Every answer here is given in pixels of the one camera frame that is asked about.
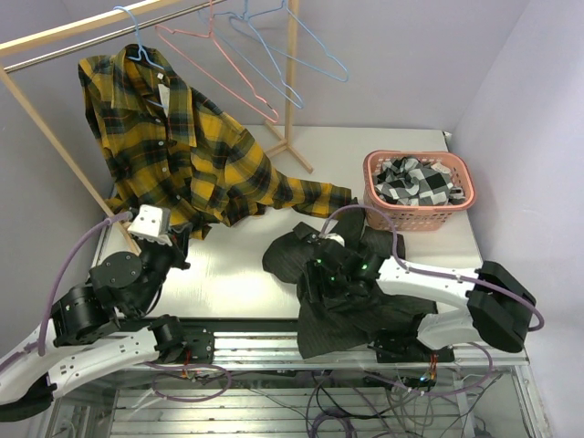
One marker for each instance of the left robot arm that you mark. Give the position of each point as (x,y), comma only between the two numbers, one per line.
(60,355)

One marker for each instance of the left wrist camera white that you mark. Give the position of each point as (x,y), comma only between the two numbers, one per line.
(152,224)

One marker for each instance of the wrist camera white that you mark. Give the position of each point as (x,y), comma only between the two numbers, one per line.
(339,239)
(152,224)

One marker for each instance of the aluminium rail base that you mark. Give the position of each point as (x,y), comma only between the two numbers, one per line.
(272,343)

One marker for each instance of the metal hanging rod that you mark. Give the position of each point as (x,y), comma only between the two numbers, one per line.
(91,23)

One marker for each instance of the wooden clothes rack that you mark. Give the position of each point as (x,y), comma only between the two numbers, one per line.
(44,206)

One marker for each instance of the dark green striped shirt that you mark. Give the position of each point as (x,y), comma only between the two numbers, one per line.
(341,305)

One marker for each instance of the black white checkered shirt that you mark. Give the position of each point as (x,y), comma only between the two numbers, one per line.
(411,182)

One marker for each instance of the blue wire hanger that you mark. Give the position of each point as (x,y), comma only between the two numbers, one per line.
(296,41)

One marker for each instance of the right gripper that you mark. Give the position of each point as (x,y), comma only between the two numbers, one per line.
(314,271)

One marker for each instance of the pink hanger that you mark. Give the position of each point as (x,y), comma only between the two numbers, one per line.
(193,41)

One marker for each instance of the pink plastic basket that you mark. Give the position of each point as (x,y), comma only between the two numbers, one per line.
(415,218)

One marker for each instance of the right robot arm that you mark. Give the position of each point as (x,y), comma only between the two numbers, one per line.
(486,304)

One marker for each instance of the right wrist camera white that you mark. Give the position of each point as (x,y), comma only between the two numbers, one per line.
(339,239)

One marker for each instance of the yellow plaid shirt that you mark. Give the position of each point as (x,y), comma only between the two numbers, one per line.
(166,144)

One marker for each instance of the blue hanger checkered shirt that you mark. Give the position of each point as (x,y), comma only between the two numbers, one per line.
(251,52)

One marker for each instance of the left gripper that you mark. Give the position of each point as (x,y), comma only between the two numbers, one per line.
(180,247)

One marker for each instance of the blue hanger yellow shirt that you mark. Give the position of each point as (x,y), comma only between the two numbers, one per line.
(142,54)

